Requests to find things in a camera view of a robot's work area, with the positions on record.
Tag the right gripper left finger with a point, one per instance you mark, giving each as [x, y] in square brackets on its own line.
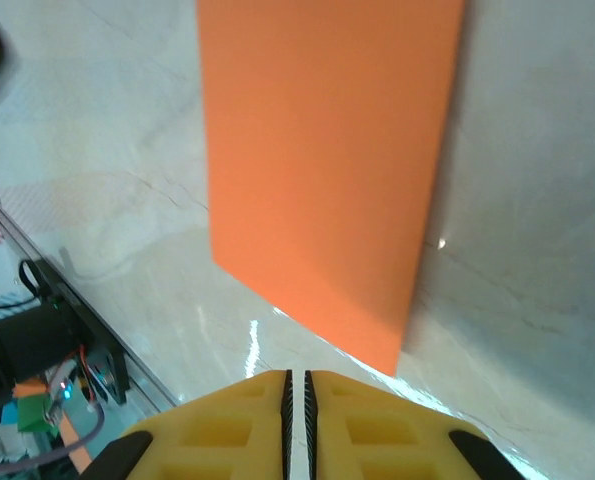
[202, 440]

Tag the orange paper sheet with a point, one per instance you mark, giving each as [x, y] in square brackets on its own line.
[317, 175]

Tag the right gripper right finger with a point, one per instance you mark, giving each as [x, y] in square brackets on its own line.
[387, 440]

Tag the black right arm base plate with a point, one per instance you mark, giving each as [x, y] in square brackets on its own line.
[119, 380]

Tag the aluminium mounting rail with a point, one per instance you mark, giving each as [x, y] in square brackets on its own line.
[144, 382]

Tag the coloured paper stack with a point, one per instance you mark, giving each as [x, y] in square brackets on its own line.
[29, 417]

